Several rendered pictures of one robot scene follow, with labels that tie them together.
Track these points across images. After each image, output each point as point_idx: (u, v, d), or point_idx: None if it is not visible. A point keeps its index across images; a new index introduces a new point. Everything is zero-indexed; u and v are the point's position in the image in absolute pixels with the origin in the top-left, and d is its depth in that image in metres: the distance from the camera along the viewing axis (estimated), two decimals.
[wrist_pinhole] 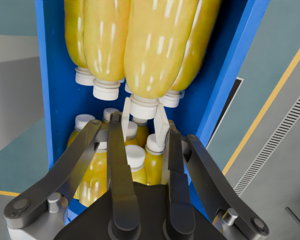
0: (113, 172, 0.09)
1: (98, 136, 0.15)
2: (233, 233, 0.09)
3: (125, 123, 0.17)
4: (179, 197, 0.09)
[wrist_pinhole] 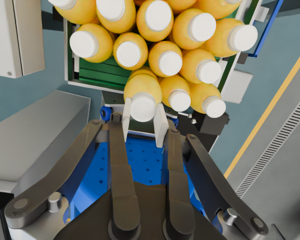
0: (113, 172, 0.09)
1: (99, 136, 0.15)
2: (232, 233, 0.09)
3: (126, 123, 0.17)
4: (179, 197, 0.09)
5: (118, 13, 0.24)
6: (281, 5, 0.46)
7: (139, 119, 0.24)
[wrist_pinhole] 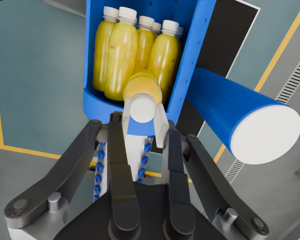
0: (113, 172, 0.09)
1: (99, 136, 0.15)
2: (233, 233, 0.09)
3: (126, 123, 0.17)
4: (179, 197, 0.09)
5: None
6: None
7: None
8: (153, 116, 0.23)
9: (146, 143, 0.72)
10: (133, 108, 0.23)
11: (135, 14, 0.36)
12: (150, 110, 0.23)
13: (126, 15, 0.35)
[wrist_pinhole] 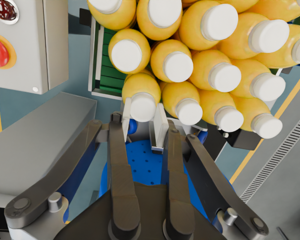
0: (113, 172, 0.09)
1: (99, 136, 0.15)
2: (233, 233, 0.09)
3: (126, 123, 0.17)
4: (179, 197, 0.09)
5: (174, 19, 0.19)
6: None
7: (186, 123, 0.26)
8: (153, 116, 0.24)
9: None
10: (133, 108, 0.23)
11: None
12: (150, 110, 0.23)
13: None
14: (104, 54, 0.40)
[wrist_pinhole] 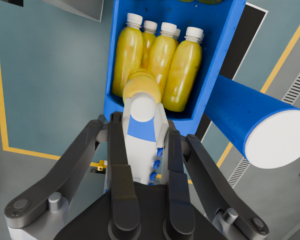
0: (113, 172, 0.09)
1: (99, 136, 0.15)
2: (233, 233, 0.09)
3: (126, 123, 0.17)
4: (179, 197, 0.09)
5: None
6: None
7: None
8: None
9: (159, 147, 0.71)
10: None
11: (153, 115, 0.24)
12: None
13: (140, 117, 0.25)
14: None
